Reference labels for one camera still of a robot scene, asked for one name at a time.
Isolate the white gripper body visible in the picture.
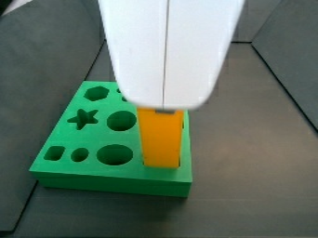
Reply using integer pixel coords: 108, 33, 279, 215
98, 0, 245, 111

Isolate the yellow rectangle block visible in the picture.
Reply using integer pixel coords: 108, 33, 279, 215
137, 108, 185, 168

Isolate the green shape sorter box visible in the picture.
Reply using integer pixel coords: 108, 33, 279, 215
30, 81, 193, 197

